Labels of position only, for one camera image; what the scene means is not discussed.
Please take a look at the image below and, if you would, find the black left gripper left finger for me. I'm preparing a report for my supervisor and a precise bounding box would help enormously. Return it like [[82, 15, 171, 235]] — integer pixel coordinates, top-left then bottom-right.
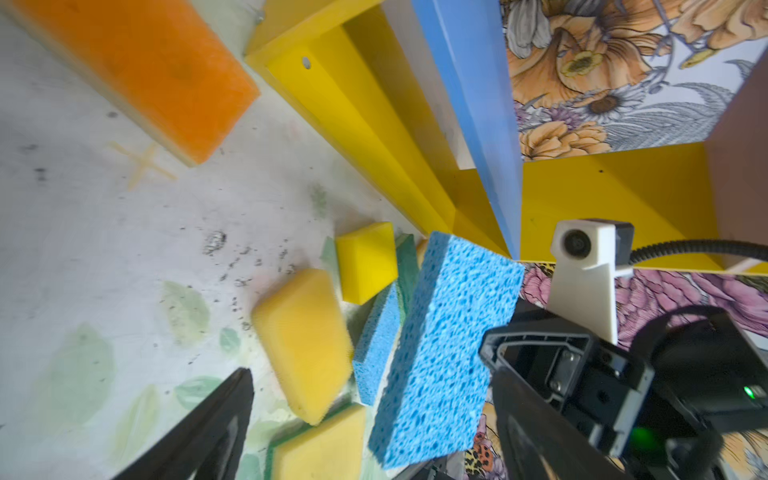
[[116, 368, 254, 479]]

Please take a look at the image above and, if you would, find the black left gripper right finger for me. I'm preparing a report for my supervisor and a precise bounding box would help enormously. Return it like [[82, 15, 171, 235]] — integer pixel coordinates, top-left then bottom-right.
[[491, 369, 629, 479]]

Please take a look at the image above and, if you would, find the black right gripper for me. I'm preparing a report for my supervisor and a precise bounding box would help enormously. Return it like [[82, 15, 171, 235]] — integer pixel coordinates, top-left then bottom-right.
[[479, 305, 767, 479]]

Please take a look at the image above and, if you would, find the large blue sponge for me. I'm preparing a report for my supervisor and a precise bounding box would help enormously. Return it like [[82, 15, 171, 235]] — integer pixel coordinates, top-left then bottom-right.
[[368, 231, 525, 470]]

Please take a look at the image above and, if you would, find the bright yellow sponge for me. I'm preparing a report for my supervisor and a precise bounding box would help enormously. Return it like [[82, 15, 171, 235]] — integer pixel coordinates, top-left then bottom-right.
[[335, 222, 398, 305]]

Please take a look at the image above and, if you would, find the yellow wooden shelf unit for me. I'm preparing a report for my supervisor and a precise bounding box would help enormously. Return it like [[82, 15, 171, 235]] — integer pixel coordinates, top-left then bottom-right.
[[245, 1, 767, 262]]

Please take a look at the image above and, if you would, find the yellow sponge green backing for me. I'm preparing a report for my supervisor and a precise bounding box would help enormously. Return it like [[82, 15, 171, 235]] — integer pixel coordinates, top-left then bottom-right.
[[264, 403, 367, 480]]

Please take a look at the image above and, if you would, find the rounded yellow sponge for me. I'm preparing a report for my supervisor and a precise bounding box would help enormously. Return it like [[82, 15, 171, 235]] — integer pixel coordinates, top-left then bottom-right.
[[251, 269, 353, 425]]

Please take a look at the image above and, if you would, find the dark green sponge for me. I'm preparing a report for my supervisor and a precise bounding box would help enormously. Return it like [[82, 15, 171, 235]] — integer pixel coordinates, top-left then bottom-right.
[[396, 234, 419, 317]]

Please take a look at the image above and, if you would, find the tan yellow sponge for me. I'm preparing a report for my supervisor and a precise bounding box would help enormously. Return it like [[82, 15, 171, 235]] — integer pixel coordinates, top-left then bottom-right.
[[416, 238, 429, 268]]

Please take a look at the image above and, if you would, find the orange sponge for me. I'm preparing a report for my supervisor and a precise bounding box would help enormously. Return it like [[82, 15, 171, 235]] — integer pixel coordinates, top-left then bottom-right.
[[1, 0, 259, 167]]

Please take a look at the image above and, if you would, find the black corrugated right cable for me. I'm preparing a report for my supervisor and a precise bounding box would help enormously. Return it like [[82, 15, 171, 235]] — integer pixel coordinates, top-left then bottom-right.
[[629, 239, 768, 266]]

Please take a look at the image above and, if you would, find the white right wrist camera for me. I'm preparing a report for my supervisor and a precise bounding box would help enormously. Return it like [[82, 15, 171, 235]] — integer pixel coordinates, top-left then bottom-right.
[[546, 219, 635, 345]]

